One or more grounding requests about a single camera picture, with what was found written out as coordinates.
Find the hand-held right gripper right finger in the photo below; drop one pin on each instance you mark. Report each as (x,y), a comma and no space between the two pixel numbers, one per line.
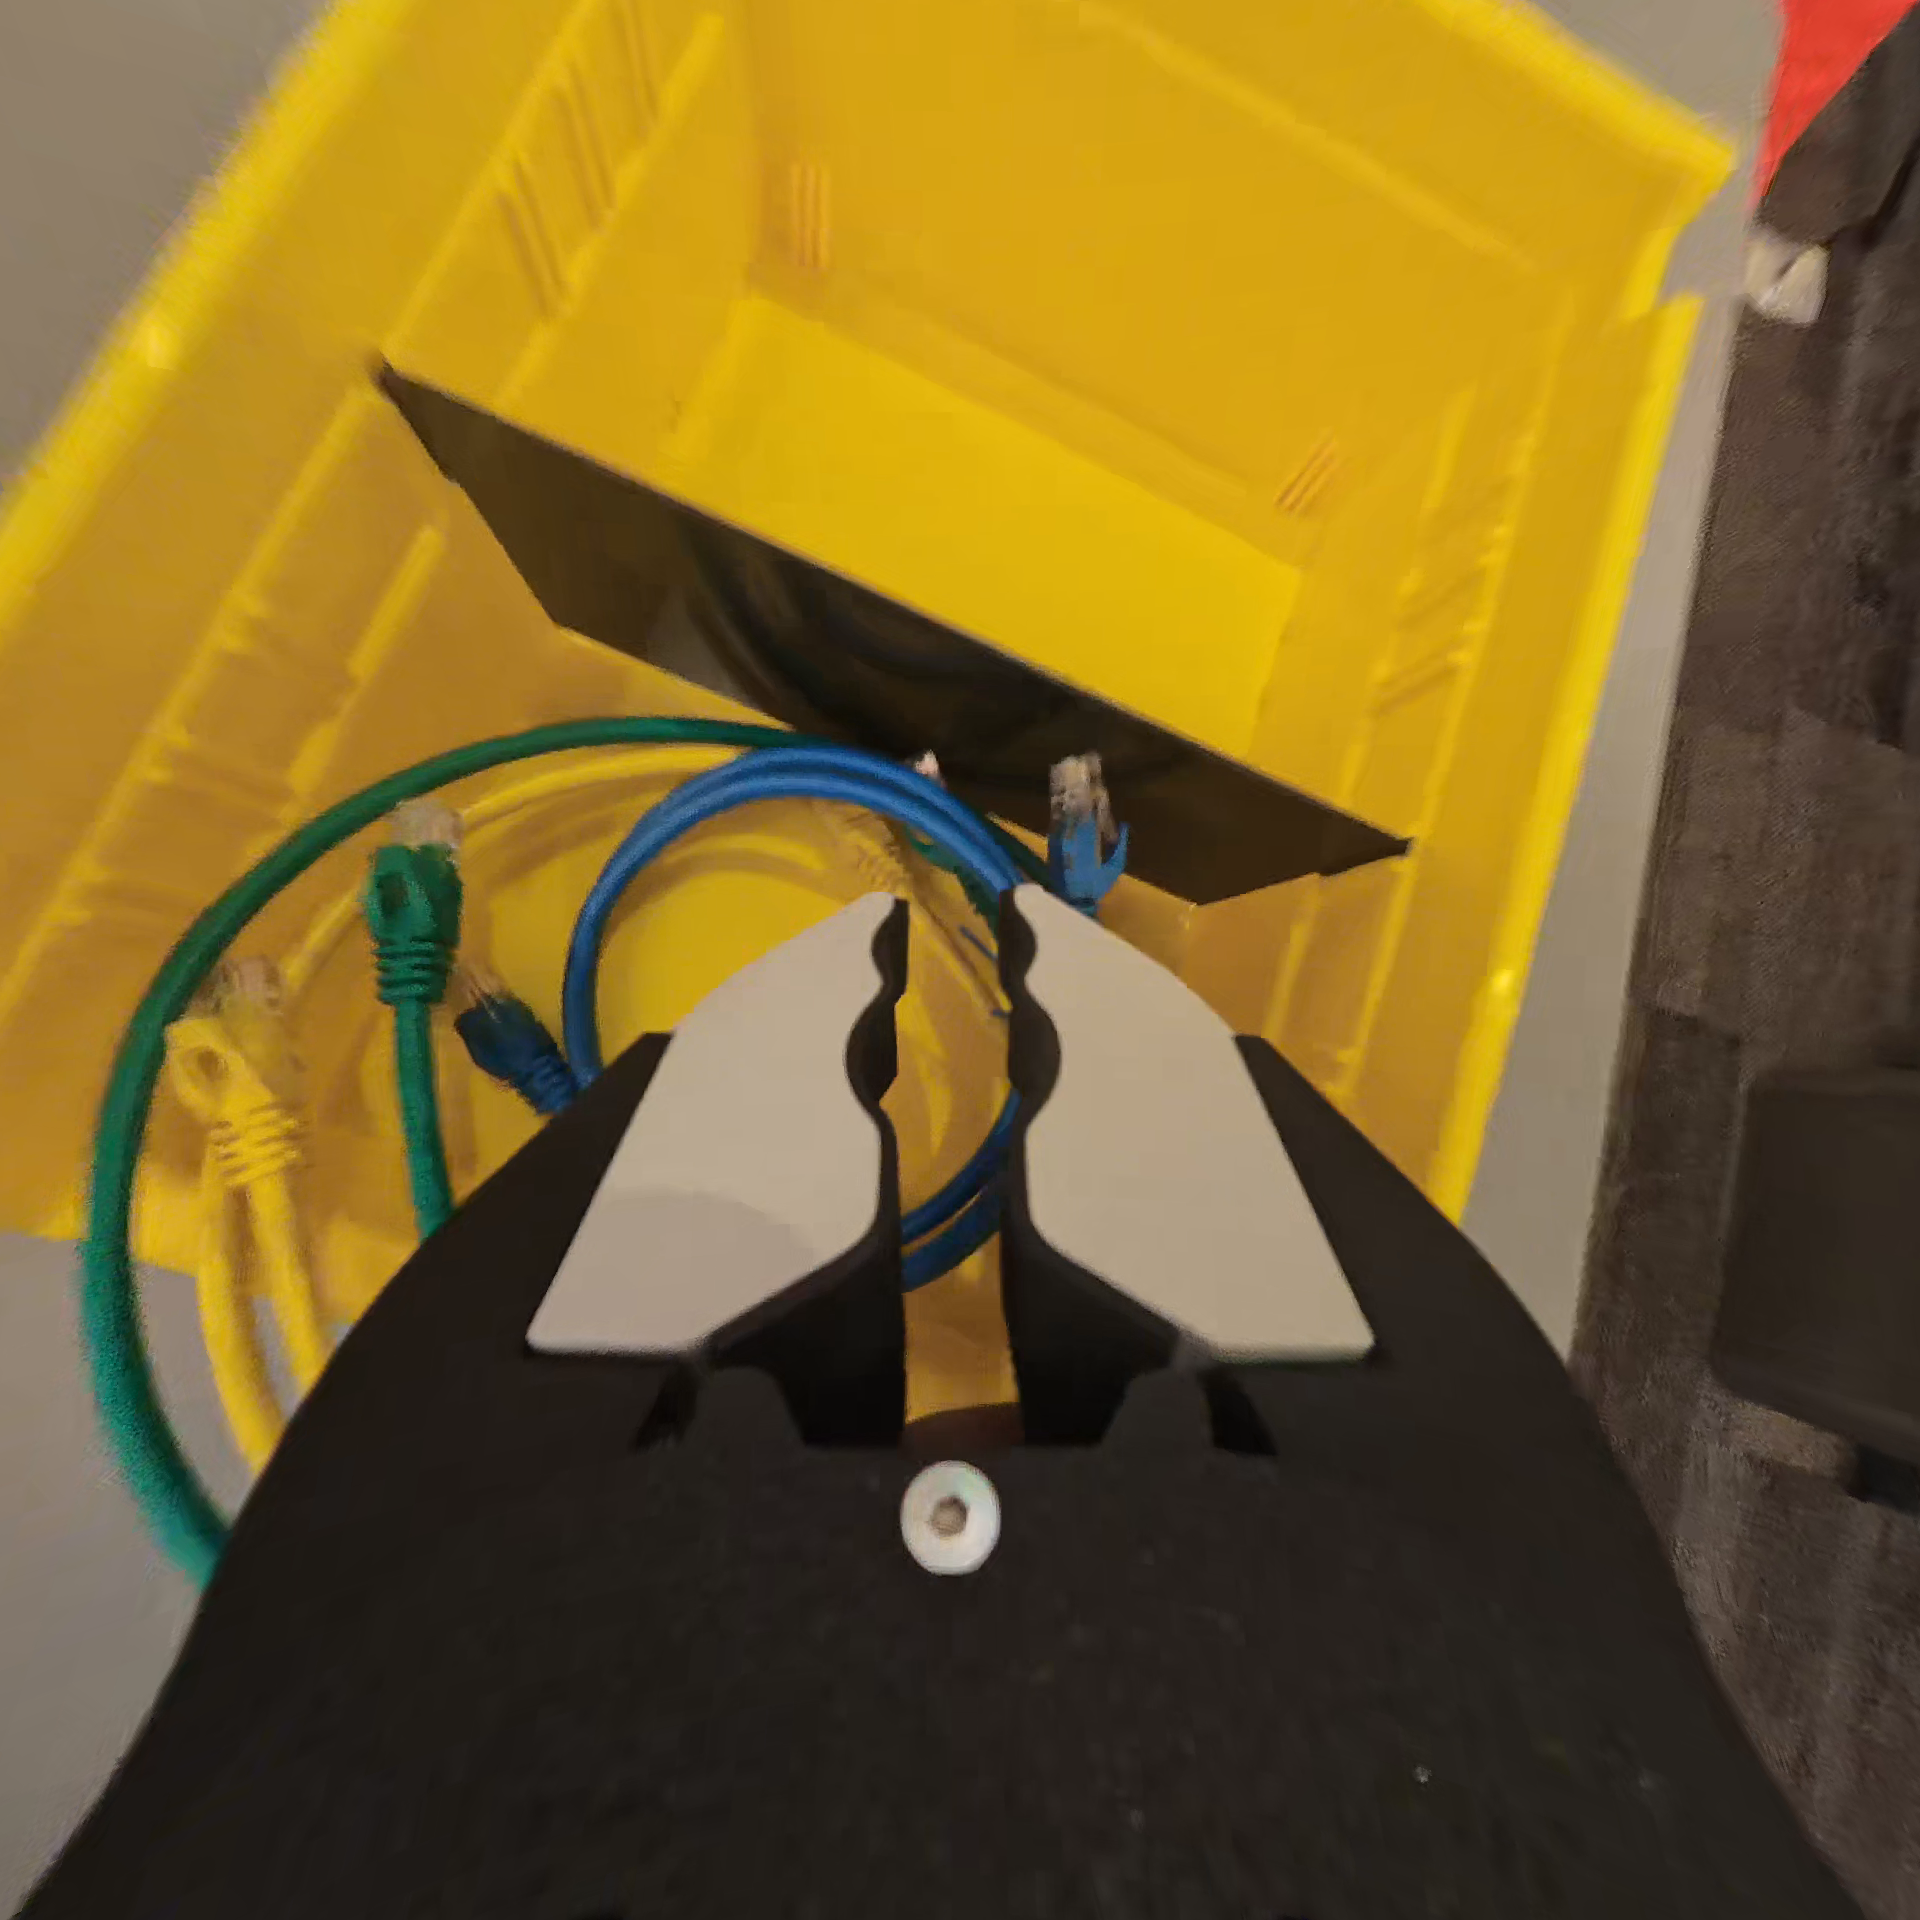
(1188,1169)

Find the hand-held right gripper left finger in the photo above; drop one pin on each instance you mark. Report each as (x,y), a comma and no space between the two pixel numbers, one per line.
(711,1169)

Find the yellow storage bin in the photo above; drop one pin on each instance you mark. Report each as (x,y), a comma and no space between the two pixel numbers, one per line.
(980,228)

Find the black yellow bin divider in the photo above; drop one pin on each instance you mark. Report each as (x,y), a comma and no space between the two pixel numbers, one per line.
(901,648)

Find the black foam case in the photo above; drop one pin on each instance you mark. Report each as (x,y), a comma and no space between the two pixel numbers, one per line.
(1765,743)

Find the red fabric item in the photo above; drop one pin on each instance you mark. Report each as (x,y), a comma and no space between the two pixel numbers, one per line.
(1821,61)

